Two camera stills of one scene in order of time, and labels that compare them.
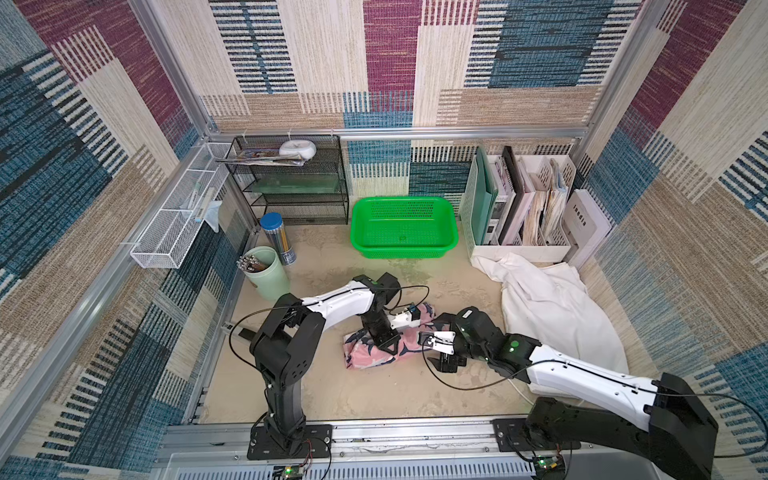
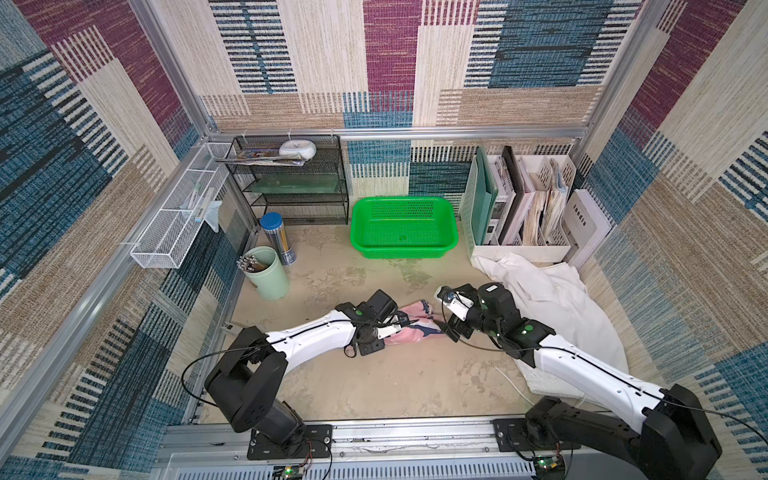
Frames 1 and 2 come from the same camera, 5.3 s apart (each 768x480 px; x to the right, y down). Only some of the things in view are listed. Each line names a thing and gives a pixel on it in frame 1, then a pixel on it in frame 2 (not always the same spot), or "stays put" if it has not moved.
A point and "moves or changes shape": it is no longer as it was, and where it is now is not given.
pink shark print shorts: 361,354 moves or changes shape
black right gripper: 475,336 to 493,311
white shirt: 546,304 stays put
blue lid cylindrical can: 273,227 stays put
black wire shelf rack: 294,179 stays put
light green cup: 262,266 stays put
